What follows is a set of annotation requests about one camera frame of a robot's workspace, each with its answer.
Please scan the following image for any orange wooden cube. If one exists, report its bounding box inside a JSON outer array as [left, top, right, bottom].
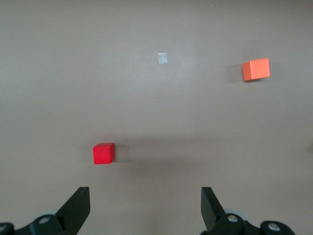
[[242, 58, 271, 82]]

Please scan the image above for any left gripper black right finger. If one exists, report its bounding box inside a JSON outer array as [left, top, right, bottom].
[[201, 187, 296, 235]]

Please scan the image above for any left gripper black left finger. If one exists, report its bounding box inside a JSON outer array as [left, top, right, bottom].
[[0, 187, 90, 235]]

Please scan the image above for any red wooden cube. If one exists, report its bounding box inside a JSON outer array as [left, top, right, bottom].
[[92, 142, 115, 165]]

